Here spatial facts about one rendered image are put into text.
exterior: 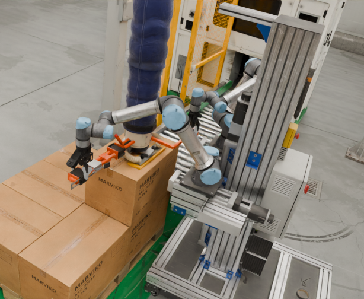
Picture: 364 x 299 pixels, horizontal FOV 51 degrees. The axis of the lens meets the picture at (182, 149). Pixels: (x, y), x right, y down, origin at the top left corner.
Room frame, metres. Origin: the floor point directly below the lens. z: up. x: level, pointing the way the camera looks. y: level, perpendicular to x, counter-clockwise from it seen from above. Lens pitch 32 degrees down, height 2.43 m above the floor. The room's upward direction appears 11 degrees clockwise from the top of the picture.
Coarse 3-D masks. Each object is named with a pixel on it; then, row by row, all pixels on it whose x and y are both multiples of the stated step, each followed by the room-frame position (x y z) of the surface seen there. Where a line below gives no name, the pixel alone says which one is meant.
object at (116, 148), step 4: (112, 144) 2.05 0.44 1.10; (116, 144) 2.06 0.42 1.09; (108, 148) 1.99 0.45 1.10; (112, 148) 2.01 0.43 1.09; (116, 148) 2.02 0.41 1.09; (120, 148) 2.03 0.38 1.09; (124, 148) 2.03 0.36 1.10; (112, 152) 1.98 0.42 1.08; (116, 152) 1.97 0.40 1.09; (120, 152) 1.98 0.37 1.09; (124, 152) 2.03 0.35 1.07; (116, 156) 1.97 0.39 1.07; (120, 156) 1.99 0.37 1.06
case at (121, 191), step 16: (112, 160) 2.09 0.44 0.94; (128, 160) 2.13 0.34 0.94; (160, 160) 2.20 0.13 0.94; (176, 160) 2.47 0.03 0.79; (96, 176) 2.03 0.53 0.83; (112, 176) 1.99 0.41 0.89; (128, 176) 1.95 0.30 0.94; (144, 176) 2.01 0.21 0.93; (160, 176) 2.24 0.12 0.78; (96, 192) 2.03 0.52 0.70; (112, 192) 1.98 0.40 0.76; (128, 192) 1.94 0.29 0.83; (144, 192) 2.04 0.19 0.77; (160, 192) 2.29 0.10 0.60; (96, 208) 2.03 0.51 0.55; (112, 208) 1.98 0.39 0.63; (128, 208) 1.93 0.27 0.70; (144, 208) 2.07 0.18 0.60; (128, 224) 1.93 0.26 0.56
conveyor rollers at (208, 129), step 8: (208, 104) 4.14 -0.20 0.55; (200, 112) 3.95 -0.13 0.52; (208, 112) 3.94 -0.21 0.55; (200, 120) 3.76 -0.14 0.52; (208, 120) 3.74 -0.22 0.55; (168, 128) 3.40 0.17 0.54; (200, 128) 3.56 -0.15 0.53; (208, 128) 3.56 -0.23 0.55; (216, 128) 3.60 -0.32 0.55; (168, 136) 3.22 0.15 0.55; (176, 136) 3.27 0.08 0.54; (200, 136) 3.36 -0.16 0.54; (208, 136) 3.42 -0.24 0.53; (184, 152) 3.02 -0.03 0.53; (184, 160) 2.92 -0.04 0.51; (192, 160) 2.90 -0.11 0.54; (176, 168) 2.75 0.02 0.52; (184, 168) 2.74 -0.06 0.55
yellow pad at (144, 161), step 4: (152, 144) 2.36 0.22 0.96; (152, 148) 2.27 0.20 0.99; (156, 148) 2.30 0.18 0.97; (160, 148) 2.32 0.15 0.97; (164, 148) 2.34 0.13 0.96; (156, 152) 2.26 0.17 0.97; (160, 152) 2.28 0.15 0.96; (140, 156) 2.17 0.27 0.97; (144, 156) 2.15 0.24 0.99; (152, 156) 2.21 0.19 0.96; (156, 156) 2.23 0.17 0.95; (144, 160) 2.13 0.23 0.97; (148, 160) 2.15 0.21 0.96; (128, 164) 2.08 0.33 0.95; (132, 164) 2.06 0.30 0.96; (136, 164) 2.07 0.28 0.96; (140, 164) 2.07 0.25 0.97; (144, 164) 2.09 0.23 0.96; (140, 168) 2.04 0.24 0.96
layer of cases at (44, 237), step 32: (64, 160) 2.52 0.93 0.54; (0, 192) 2.01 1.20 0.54; (32, 192) 2.07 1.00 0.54; (64, 192) 2.14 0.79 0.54; (0, 224) 1.72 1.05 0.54; (32, 224) 1.77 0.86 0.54; (64, 224) 1.83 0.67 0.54; (96, 224) 1.88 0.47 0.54; (160, 224) 2.40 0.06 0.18; (0, 256) 1.57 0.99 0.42; (32, 256) 1.52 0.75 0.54; (64, 256) 1.57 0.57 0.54; (96, 256) 1.62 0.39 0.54; (128, 256) 1.95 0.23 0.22; (32, 288) 1.48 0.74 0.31; (64, 288) 1.38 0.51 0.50; (96, 288) 1.61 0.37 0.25
